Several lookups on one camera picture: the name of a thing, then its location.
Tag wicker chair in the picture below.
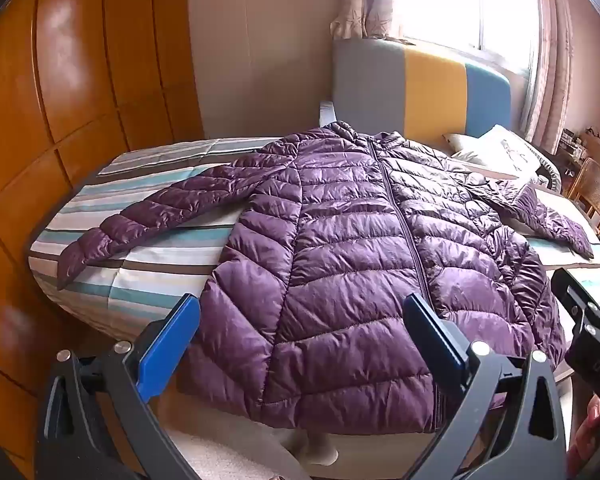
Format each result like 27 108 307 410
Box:
565 157 600 233

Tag wooden wardrobe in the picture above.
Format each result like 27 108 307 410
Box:
0 0 206 480

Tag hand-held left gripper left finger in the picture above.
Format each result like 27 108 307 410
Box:
34 294 202 480

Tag plain grey pillow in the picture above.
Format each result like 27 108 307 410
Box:
442 133 481 155

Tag long patterned beige curtain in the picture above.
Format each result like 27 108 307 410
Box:
522 0 576 153

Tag person's right hand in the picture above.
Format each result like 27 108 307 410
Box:
569 394 600 480

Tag grey rimmed cushion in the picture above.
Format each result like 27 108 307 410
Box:
522 140 563 193

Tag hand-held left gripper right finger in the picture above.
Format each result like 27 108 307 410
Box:
402 292 568 480

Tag person's socked foot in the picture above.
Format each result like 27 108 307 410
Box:
285 432 341 466

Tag cluttered wooden desk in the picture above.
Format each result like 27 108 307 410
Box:
557 125 600 162

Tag white printed pillow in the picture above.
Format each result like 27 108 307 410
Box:
452 124 543 183

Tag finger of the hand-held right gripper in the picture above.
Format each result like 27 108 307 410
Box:
550 267 600 321

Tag striped bed sheet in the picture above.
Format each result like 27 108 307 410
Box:
27 137 600 376

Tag bright window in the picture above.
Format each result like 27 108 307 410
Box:
390 0 541 78

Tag grey yellow blue armchair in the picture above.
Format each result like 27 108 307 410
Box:
332 39 512 148

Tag purple quilted puffer jacket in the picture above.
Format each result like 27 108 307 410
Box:
56 121 595 435

